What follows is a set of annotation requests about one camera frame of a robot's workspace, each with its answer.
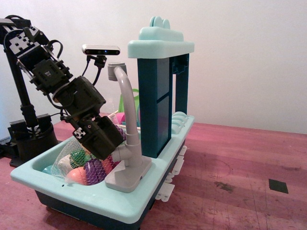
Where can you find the black gripper with marker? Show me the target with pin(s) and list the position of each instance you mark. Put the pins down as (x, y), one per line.
(99, 135)

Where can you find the teal toy sink basin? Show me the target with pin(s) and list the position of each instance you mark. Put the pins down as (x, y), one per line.
(97, 204)

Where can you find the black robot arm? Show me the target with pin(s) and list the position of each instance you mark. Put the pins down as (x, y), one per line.
(29, 51)

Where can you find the mesh bag of toy food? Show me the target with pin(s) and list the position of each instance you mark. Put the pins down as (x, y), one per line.
(75, 164)

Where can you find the black tape patch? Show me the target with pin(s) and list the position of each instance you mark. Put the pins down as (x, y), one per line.
(278, 186)

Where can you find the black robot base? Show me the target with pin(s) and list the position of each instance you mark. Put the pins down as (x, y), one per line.
(24, 144)

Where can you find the white depth camera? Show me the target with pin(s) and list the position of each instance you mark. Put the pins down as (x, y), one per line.
(100, 50)

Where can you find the grey toy faucet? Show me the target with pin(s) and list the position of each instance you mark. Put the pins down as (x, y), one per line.
(133, 166)

